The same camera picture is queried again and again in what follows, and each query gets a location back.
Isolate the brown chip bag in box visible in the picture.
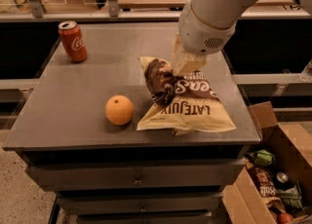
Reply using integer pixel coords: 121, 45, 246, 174
247, 167, 286, 212

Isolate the silver can in box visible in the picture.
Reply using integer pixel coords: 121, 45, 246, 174
275, 172, 292, 190

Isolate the brown sea salt chip bag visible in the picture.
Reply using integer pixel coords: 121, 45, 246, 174
137, 56, 236, 134

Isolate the dark drawer cabinet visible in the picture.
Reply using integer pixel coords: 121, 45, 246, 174
4, 22, 259, 224

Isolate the orange fruit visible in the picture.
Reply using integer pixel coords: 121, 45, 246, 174
105, 95, 135, 126

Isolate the dark green bag in box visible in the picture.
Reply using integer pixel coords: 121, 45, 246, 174
279, 184, 303, 208

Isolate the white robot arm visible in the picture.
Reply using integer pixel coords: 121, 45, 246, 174
171, 0, 312, 76

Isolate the green snack bag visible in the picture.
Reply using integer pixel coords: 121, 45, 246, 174
249, 150, 275, 167

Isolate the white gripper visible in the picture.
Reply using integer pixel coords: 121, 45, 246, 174
171, 0, 235, 76

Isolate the cardboard box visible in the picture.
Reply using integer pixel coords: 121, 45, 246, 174
222, 101, 312, 224

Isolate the red apple in box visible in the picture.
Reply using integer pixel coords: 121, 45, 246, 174
277, 212, 293, 224

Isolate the red cola can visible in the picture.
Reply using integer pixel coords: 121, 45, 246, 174
58, 21, 88, 63

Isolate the metal rail with posts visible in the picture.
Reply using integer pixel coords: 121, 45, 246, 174
1, 0, 309, 20

